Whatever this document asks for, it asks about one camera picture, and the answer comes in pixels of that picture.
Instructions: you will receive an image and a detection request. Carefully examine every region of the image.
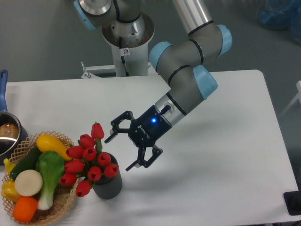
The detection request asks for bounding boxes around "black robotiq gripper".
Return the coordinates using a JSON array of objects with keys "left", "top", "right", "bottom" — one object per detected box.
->
[{"left": 104, "top": 105, "right": 174, "bottom": 172}]

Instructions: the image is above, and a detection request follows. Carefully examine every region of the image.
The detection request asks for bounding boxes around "red tulip bouquet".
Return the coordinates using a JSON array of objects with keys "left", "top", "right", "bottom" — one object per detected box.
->
[{"left": 60, "top": 122, "right": 105, "bottom": 197}]

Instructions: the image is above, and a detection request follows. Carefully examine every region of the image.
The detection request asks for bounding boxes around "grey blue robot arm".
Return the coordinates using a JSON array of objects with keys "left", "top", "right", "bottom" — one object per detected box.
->
[{"left": 73, "top": 0, "right": 232, "bottom": 168}]

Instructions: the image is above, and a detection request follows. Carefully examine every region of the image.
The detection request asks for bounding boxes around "dark grey ribbed vase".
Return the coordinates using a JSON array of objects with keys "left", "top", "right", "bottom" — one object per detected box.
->
[{"left": 93, "top": 152, "right": 123, "bottom": 200}]

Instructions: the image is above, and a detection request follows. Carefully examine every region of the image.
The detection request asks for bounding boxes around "green bok choy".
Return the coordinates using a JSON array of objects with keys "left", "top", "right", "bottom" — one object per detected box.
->
[{"left": 36, "top": 151, "right": 64, "bottom": 210}]

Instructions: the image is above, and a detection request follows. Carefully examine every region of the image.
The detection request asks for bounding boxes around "yellow squash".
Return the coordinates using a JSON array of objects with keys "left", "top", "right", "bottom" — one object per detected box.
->
[{"left": 36, "top": 134, "right": 72, "bottom": 162}]

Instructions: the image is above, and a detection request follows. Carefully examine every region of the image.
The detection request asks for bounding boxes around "woven wicker basket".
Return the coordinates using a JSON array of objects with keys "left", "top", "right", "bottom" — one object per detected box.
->
[{"left": 0, "top": 131, "right": 76, "bottom": 226}]

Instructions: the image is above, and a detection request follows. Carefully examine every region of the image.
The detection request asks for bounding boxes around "dark green cucumber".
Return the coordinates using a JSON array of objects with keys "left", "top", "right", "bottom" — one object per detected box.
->
[{"left": 9, "top": 146, "right": 42, "bottom": 180}]

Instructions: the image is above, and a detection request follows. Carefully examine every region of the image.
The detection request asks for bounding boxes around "white round radish slice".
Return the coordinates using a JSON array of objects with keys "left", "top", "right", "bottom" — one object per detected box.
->
[{"left": 15, "top": 169, "right": 43, "bottom": 196}]

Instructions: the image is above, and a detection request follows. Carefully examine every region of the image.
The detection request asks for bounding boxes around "yellow banana tip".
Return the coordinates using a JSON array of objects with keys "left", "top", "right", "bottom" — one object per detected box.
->
[{"left": 3, "top": 158, "right": 16, "bottom": 175}]

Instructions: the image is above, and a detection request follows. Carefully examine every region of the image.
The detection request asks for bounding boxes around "orange fruit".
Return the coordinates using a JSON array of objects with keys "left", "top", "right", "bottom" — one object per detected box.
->
[{"left": 12, "top": 196, "right": 38, "bottom": 223}]

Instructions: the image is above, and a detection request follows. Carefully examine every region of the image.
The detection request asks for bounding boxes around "yellow bell pepper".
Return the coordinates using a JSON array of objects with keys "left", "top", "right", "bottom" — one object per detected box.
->
[{"left": 1, "top": 179, "right": 21, "bottom": 202}]

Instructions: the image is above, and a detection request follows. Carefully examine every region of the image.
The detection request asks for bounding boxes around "black device at table edge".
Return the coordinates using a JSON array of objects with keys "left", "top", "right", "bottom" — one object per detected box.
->
[{"left": 283, "top": 191, "right": 301, "bottom": 216}]

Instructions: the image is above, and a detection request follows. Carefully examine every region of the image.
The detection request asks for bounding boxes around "blue plastic bag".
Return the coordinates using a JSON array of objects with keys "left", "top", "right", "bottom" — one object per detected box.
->
[{"left": 256, "top": 0, "right": 301, "bottom": 45}]

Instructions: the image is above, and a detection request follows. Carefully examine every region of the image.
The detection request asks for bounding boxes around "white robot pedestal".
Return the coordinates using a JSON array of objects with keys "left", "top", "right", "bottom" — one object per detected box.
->
[{"left": 111, "top": 44, "right": 148, "bottom": 66}]

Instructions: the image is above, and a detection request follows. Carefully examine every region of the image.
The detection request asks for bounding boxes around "white metal base frame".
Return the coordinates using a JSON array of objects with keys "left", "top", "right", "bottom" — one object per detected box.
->
[{"left": 80, "top": 61, "right": 160, "bottom": 80}]

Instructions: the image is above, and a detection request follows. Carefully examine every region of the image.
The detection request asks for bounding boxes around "black cable on pedestal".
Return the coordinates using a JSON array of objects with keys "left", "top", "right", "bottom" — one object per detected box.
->
[{"left": 119, "top": 36, "right": 130, "bottom": 77}]

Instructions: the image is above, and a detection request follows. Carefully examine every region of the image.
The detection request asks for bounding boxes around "blue handled saucepan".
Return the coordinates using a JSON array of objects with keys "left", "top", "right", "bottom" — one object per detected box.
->
[{"left": 0, "top": 69, "right": 28, "bottom": 166}]

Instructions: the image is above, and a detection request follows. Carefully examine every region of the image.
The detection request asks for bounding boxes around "white furniture frame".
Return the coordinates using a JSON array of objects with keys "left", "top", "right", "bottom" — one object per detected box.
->
[{"left": 281, "top": 81, "right": 301, "bottom": 115}]

